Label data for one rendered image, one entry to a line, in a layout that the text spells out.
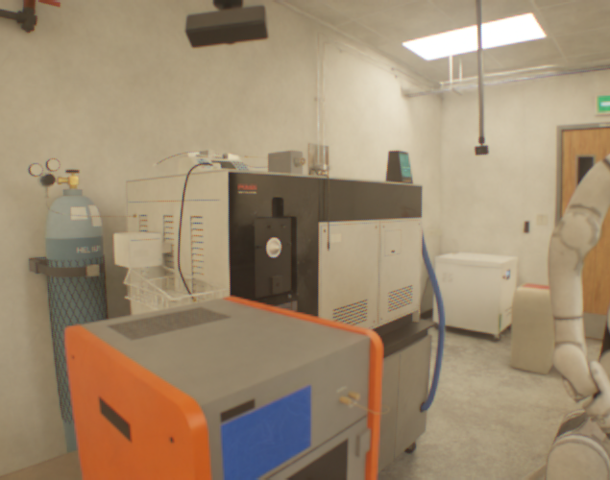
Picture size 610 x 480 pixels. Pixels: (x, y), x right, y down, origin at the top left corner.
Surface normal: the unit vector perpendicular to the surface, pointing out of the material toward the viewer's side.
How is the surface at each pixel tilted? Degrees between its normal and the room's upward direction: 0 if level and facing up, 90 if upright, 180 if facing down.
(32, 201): 90
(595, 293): 90
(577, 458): 90
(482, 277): 90
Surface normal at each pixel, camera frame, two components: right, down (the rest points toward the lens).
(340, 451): 0.74, 0.06
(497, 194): -0.68, 0.07
